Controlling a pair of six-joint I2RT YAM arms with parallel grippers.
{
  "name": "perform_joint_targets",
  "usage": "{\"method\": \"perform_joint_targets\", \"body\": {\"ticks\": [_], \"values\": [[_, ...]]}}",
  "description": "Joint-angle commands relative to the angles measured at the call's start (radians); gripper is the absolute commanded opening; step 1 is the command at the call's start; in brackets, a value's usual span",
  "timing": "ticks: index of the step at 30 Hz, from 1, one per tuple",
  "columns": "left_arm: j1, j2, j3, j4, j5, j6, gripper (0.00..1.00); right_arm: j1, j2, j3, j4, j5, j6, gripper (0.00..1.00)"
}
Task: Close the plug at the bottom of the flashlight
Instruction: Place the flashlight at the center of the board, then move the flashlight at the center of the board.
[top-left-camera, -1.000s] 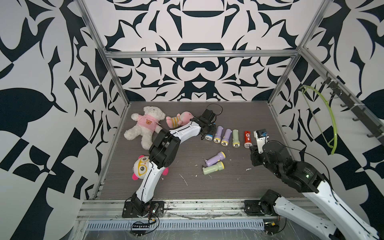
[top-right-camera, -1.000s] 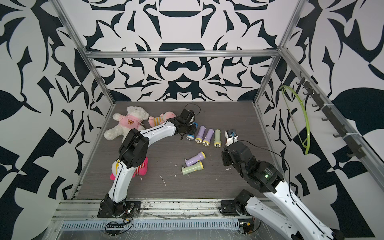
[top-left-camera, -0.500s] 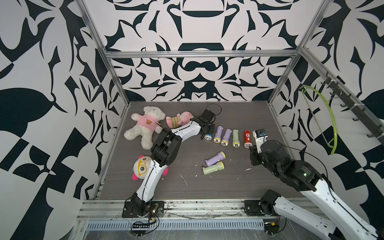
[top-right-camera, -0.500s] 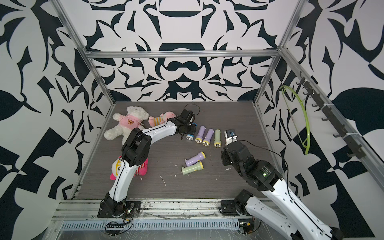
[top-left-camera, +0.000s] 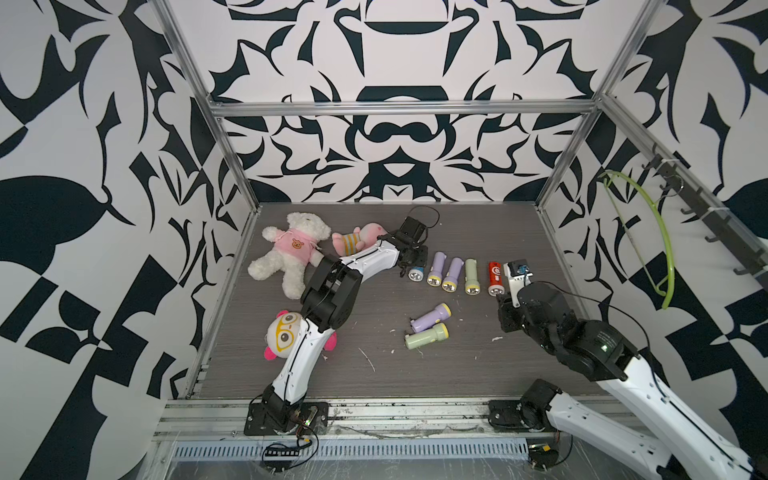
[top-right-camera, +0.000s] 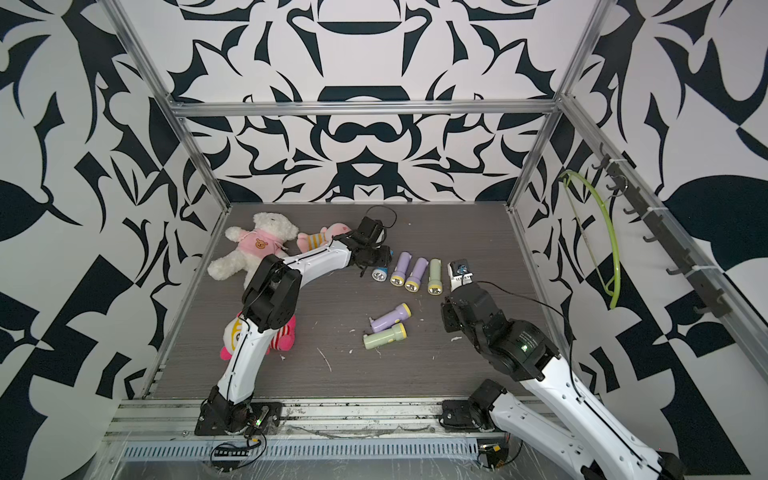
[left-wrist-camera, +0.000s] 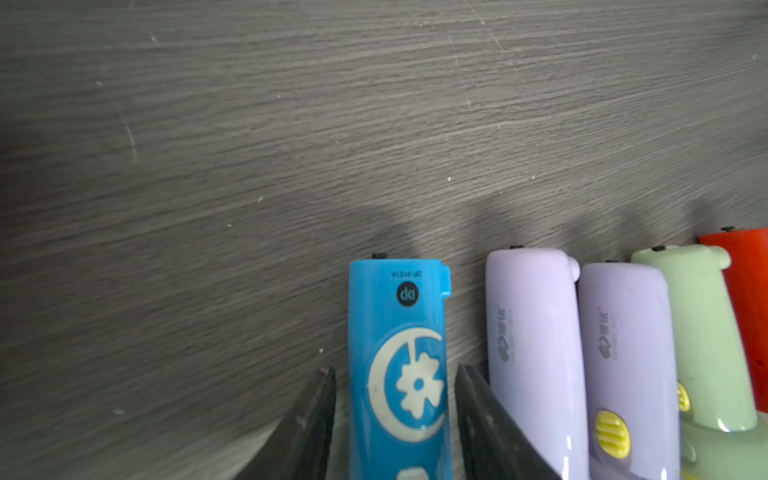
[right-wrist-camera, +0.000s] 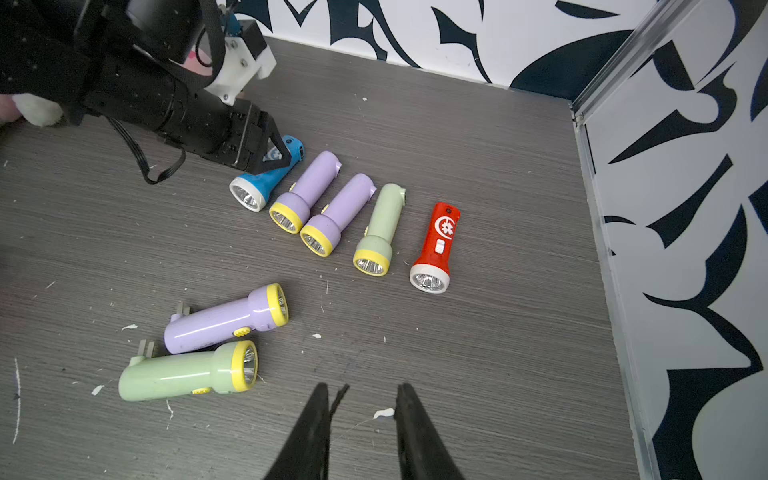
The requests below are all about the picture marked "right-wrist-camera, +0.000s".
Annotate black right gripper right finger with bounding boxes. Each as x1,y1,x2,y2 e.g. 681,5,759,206
394,383,464,480

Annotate green flashlight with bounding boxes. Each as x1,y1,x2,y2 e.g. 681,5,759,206
353,183,406,277
118,340,258,402

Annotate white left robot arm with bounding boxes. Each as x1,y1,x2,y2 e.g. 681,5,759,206
1,1,291,175

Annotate red flashlight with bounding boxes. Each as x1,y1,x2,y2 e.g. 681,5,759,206
409,202,461,294

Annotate purple flashlight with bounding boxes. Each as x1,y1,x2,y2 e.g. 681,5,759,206
164,283,289,354
300,173,376,258
269,151,342,234

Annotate blue flashlight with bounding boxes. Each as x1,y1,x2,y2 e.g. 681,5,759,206
229,135,305,212

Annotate white teddy pink shirt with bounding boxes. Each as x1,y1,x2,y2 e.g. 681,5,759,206
1,93,63,127

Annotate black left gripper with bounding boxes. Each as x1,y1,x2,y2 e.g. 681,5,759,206
225,99,292,174

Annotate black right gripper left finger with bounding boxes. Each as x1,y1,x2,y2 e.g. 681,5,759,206
265,383,349,480

